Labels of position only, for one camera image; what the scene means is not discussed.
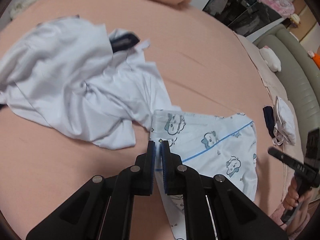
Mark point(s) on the dark open wardrobe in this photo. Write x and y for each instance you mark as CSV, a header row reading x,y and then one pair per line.
x,y
242,16

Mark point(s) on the folded white clothes stack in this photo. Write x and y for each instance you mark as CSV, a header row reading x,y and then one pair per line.
x,y
284,124

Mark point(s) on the white plush toy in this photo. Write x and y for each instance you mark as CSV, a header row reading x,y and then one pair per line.
x,y
271,59

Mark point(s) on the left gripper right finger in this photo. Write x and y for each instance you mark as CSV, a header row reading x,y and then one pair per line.
x,y
214,207

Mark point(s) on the pink round bed sheet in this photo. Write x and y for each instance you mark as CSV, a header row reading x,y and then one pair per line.
x,y
205,70

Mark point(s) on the orange carrot plush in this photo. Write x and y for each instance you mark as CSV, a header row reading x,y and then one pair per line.
x,y
315,57

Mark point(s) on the folded navy garment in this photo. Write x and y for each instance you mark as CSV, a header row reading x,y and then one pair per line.
x,y
269,120

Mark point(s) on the light blue cartoon pajama pants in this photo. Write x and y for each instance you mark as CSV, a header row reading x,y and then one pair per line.
x,y
212,145

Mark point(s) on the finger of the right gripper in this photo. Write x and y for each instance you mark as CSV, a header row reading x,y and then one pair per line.
x,y
278,156

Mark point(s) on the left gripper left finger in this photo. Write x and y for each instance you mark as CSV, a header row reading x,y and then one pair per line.
x,y
102,207

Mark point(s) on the pink frilly fabric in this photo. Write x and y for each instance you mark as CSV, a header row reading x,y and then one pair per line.
x,y
284,8

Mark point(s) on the white crumpled clothes pile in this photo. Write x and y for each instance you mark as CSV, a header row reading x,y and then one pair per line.
x,y
72,75

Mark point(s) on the person right hand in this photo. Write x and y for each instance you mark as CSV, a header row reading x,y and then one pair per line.
x,y
292,198

